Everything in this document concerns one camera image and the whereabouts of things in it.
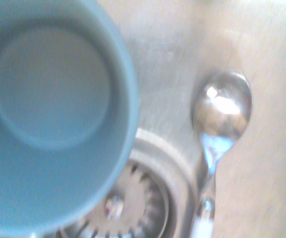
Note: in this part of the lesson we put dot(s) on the metal spoon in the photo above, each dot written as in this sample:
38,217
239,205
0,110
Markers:
222,106

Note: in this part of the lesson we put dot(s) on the metal sink drain strainer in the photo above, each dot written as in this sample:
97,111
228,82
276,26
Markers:
157,188

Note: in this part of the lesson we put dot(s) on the stainless steel double sink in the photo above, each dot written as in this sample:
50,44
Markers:
269,148

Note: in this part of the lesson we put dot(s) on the grey teal mug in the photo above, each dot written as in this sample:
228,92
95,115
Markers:
53,86

